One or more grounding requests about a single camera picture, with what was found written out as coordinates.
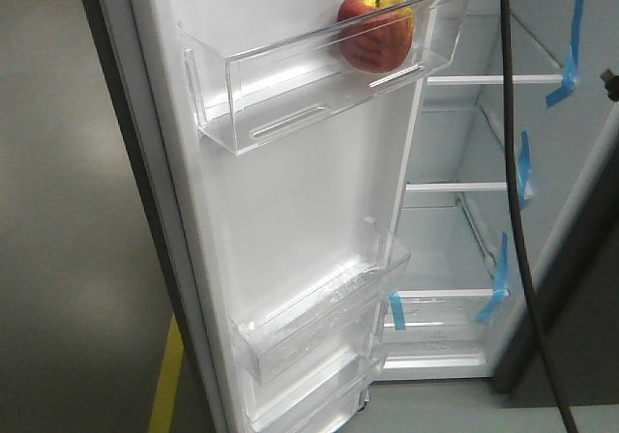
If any red yellow apple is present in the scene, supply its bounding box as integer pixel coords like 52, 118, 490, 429
338, 0, 415, 73

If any fridge door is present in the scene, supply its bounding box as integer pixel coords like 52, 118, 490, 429
72, 0, 478, 433

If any dark grey side-by-side fridge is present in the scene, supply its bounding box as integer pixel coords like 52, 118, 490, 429
383, 0, 618, 407

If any clear upper door bin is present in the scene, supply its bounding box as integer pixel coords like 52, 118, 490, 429
182, 0, 469, 156

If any clear door bin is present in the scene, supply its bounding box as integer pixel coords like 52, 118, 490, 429
230, 217, 411, 385
243, 348, 386, 432
182, 0, 469, 156

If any clear middle door bin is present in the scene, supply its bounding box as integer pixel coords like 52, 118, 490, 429
230, 217, 411, 385

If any clear lower door bin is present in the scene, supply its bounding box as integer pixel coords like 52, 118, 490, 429
243, 348, 386, 432

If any black cable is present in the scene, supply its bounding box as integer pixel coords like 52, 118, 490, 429
497, 0, 579, 433

